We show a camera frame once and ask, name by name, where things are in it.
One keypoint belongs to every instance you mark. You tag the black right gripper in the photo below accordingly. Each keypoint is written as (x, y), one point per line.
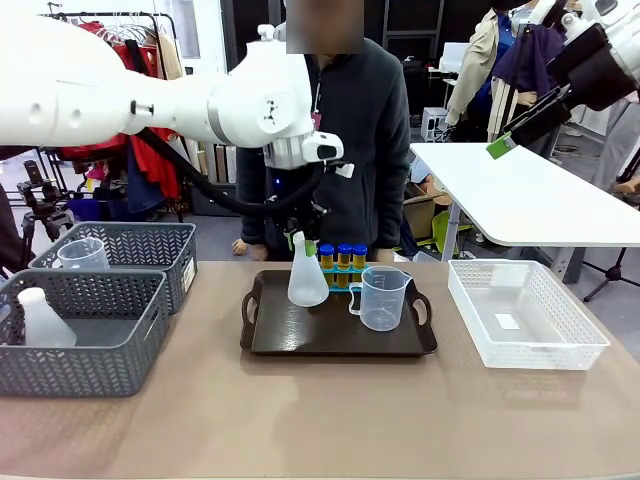
(595, 70)

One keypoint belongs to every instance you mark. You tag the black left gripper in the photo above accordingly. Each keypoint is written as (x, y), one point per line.
(305, 212)

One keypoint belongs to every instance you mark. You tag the translucent conical flask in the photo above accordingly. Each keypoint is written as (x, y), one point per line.
(307, 285)
(45, 325)

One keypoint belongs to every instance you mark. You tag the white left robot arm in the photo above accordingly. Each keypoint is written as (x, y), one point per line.
(100, 95)

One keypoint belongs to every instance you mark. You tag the person left forearm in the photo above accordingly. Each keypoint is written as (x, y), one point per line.
(390, 200)

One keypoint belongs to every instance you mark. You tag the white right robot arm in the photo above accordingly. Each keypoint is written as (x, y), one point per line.
(625, 45)

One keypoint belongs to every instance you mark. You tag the person right forearm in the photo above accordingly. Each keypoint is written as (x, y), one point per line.
(250, 200)

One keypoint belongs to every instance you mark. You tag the person right hand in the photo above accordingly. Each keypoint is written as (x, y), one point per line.
(241, 247)

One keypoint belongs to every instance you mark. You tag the person left hand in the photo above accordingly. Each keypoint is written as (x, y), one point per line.
(384, 255)

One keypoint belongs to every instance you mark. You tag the blue capped amber test tube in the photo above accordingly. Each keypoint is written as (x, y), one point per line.
(327, 257)
(360, 257)
(344, 257)

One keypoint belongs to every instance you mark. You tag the purple hanging garment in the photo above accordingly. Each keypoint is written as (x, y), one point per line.
(530, 60)

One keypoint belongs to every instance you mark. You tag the teal test tube rack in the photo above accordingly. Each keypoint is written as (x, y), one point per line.
(340, 286)

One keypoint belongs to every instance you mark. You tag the mannequin in beige coat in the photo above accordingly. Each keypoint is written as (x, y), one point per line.
(480, 65)

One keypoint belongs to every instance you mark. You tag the white folding table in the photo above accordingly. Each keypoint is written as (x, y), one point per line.
(525, 200)

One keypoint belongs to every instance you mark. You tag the dark brown serving tray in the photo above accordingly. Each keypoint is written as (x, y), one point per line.
(310, 330)

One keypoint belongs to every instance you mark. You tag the brown cardboard box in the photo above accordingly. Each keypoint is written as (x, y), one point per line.
(422, 210)

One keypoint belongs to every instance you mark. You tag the person in dark fleece jacket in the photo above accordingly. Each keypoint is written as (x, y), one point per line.
(365, 125)

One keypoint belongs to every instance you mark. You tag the grey plastic basket with label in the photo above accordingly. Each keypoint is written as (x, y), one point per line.
(140, 245)

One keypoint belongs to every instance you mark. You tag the red hanging garments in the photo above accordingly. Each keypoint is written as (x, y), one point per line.
(155, 165)

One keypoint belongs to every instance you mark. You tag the black stand tripod legs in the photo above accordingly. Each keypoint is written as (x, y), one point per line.
(612, 275)

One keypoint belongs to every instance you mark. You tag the white label sticker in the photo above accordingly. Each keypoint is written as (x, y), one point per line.
(507, 321)

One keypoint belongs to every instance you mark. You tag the white plastic basket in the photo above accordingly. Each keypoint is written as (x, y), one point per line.
(540, 345)

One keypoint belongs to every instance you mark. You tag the black clothes rack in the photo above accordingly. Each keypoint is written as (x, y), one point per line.
(165, 30)

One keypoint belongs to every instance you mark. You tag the black camera tripod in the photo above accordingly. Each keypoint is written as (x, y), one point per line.
(37, 200)

